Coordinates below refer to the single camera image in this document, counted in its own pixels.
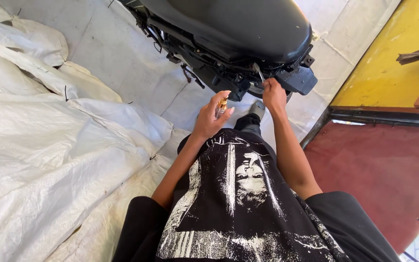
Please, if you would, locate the person's right hand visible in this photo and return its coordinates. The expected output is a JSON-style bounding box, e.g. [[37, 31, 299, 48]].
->
[[261, 77, 287, 114]]

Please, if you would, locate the person's left hand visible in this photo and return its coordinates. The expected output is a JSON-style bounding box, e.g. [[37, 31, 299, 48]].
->
[[192, 90, 236, 141]]

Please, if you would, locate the metal-shaft screwdriver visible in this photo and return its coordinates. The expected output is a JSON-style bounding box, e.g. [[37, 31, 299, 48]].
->
[[252, 62, 266, 84]]

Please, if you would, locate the small clear gold-capped spray bottle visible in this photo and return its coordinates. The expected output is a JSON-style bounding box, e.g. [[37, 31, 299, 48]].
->
[[215, 96, 229, 120]]

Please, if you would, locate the grey shoe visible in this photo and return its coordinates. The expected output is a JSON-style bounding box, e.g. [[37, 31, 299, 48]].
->
[[248, 100, 267, 121]]

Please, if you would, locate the black trouser leg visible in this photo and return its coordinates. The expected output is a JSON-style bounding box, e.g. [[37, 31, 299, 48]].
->
[[234, 113, 263, 137]]

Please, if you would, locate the black scooter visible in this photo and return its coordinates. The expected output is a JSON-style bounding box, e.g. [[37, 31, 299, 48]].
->
[[117, 0, 318, 103]]

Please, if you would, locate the black scooter seat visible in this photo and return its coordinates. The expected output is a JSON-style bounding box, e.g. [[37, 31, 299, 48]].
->
[[138, 0, 313, 65]]

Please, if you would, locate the yellow painted panel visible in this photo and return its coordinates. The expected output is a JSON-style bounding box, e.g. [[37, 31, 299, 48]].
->
[[330, 0, 419, 110]]

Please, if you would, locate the black printed t-shirt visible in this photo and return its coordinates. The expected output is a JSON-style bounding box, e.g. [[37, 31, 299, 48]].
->
[[112, 128, 401, 262]]

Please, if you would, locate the dark red mat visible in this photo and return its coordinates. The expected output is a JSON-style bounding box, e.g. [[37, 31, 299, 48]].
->
[[304, 122, 419, 255]]

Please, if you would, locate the crumpled white woven tarp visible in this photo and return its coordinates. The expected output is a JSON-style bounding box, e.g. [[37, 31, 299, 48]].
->
[[0, 0, 193, 262]]

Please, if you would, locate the black metal frame bar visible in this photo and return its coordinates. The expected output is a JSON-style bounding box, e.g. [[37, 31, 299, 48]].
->
[[299, 106, 419, 150]]

